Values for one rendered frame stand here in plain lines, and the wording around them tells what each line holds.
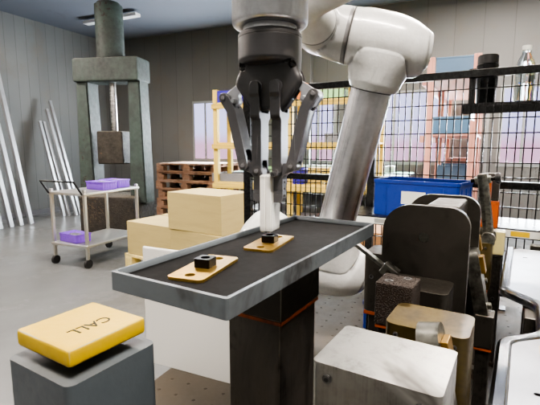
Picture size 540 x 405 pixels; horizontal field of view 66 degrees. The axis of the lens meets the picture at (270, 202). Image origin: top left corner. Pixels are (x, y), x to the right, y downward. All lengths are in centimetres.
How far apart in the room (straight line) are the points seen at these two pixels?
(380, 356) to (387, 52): 76
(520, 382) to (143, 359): 45
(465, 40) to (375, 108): 631
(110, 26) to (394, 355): 622
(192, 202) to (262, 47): 329
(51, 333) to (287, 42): 36
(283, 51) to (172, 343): 87
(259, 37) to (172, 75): 866
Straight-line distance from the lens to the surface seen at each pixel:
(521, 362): 67
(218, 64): 854
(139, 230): 438
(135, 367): 33
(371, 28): 102
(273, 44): 49
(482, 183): 111
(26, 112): 882
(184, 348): 115
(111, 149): 627
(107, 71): 630
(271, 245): 50
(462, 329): 53
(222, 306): 33
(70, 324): 33
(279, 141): 49
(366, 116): 105
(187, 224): 381
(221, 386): 111
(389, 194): 156
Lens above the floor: 128
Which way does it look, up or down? 8 degrees down
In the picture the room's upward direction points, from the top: straight up
